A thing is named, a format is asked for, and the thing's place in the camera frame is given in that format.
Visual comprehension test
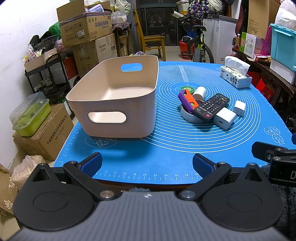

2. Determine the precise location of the green plastic lidded container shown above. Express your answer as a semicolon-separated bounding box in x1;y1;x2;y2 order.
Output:
9;92;51;137

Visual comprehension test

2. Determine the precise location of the blue silicone baking mat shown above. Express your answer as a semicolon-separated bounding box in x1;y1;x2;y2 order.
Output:
55;62;295;184

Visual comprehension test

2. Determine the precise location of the black remote control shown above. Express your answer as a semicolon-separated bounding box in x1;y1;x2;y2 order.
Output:
193;93;230;122

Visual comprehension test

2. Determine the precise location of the large stacked cardboard box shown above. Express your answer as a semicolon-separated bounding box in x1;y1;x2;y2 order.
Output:
72;34;117;78

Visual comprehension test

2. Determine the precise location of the wooden chair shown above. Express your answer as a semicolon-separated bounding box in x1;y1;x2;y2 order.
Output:
133;9;166;61

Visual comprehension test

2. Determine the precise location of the red plastic bucket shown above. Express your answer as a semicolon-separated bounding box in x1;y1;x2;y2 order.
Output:
179;39;195;60

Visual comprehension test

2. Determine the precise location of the small white charger cube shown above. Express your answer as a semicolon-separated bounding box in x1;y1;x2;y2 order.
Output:
233;100;246;117

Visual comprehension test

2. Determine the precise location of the burlap woven bag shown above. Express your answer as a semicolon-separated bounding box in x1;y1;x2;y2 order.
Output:
0;165;18;215

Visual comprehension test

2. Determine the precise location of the purple orange toy knife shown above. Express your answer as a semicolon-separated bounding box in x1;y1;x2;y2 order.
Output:
178;89;199;114

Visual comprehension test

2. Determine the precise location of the white refrigerator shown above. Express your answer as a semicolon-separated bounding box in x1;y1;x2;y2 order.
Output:
203;15;237;64

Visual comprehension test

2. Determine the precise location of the white tissue pack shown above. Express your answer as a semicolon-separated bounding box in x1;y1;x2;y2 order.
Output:
220;56;252;89

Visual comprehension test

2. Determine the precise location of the low brown cardboard box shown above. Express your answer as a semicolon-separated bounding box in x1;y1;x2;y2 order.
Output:
13;103;74;161

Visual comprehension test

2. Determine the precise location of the beige tray on shelf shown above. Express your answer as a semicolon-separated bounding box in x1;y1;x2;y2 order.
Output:
24;48;57;72

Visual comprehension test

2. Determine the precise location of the green white carton box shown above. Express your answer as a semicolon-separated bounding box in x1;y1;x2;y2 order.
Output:
240;32;256;58

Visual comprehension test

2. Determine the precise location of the bag of beige grain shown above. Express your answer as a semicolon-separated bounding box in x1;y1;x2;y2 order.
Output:
11;155;45;190

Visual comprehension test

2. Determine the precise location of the clear adhesive tape roll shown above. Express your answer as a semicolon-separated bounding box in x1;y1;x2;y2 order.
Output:
180;104;203;123

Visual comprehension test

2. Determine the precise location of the beige plastic storage bin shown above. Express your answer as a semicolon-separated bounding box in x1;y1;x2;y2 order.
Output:
66;55;159;138

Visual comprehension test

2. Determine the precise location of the large white charger cube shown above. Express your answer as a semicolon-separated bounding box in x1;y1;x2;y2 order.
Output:
213;108;236;130

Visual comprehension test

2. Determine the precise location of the teal plastic storage crate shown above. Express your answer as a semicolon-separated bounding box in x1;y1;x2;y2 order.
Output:
270;23;296;71

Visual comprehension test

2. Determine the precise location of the green black bicycle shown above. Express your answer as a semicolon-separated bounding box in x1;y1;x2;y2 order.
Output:
171;1;214;63

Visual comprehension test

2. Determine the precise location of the black metal shelf rack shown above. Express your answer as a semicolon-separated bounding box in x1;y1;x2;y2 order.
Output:
25;53;70;104

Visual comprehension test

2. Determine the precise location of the open top cardboard box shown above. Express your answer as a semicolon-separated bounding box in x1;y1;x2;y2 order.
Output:
57;1;112;47

